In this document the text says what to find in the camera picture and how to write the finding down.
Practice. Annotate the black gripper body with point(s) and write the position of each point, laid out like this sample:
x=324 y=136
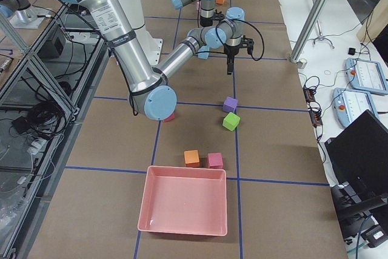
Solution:
x=207 y=22
x=231 y=50

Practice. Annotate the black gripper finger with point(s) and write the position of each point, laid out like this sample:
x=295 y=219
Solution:
x=230 y=64

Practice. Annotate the light blue block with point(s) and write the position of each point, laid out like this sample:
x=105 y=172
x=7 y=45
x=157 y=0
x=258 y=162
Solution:
x=203 y=52

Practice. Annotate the third robot arm grey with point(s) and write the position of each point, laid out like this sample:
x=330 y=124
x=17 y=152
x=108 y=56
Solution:
x=21 y=8

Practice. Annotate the purple foam block right side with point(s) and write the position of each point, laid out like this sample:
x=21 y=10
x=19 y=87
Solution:
x=230 y=105

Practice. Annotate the green foam block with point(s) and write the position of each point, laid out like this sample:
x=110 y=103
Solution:
x=231 y=121

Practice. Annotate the magenta foam block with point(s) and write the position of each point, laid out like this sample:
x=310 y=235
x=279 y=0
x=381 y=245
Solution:
x=169 y=118

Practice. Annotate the pink foam block near bin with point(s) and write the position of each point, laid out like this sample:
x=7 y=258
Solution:
x=215 y=161

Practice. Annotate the orange foam block right side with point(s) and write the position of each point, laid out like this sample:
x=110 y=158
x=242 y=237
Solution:
x=191 y=158

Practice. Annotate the teach pendant near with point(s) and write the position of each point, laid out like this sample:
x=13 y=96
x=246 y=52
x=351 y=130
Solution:
x=349 y=104

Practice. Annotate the teach pendant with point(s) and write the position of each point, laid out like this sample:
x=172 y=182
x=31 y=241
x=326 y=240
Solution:
x=366 y=75
x=349 y=104

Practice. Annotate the teach pendant far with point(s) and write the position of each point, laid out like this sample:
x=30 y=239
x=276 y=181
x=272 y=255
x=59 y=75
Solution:
x=366 y=75

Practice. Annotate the pink plastic bin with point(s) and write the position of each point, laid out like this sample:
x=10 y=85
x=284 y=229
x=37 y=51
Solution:
x=184 y=200

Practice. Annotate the black laptop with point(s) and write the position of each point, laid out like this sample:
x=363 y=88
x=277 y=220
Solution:
x=359 y=155

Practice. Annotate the aluminium frame post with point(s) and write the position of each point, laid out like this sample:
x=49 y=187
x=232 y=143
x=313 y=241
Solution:
x=312 y=16

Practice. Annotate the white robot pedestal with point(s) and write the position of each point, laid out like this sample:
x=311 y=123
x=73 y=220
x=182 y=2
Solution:
x=142 y=13

